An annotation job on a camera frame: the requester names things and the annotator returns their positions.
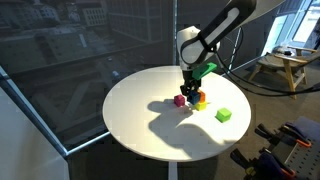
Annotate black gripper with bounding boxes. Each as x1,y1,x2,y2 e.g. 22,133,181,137
180,68,201,98

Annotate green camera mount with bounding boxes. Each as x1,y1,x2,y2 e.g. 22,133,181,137
191,62,218,81

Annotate magenta block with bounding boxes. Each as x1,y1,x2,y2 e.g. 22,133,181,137
173,94,186,108

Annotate yellow-green block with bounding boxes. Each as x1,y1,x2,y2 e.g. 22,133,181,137
194,100,208,112

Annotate grey window post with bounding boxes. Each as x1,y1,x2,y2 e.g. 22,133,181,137
0,66,69,158

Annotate perforated metal board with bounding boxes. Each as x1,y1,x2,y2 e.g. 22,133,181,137
266,139,320,180

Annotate orange block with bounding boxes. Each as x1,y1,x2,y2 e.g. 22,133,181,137
197,89,207,104

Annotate black spring clamp orange tips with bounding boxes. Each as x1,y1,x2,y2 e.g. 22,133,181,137
254,122,313,149
229,147,297,180

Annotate white table leg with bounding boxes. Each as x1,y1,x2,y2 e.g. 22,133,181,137
167,161,179,180

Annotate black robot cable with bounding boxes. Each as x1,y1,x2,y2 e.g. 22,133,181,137
215,26,320,98

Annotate slanted grey window mullion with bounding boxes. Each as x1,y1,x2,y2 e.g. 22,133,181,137
227,26,243,74

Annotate green block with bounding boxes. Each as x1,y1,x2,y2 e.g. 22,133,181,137
214,107,233,124

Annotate wooden lounge chair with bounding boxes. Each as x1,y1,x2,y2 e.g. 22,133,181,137
248,45,320,100

